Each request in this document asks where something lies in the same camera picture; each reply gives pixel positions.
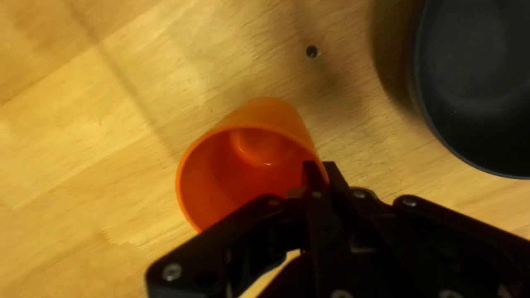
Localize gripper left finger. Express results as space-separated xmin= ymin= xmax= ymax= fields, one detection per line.
xmin=144 ymin=161 xmax=345 ymax=298

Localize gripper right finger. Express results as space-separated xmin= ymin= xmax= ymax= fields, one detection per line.
xmin=322 ymin=161 xmax=530 ymax=298

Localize orange plastic cup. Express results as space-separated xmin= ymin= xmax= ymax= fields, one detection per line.
xmin=175 ymin=97 xmax=330 ymax=233

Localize black bowl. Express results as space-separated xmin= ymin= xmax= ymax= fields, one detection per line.
xmin=408 ymin=0 xmax=530 ymax=180

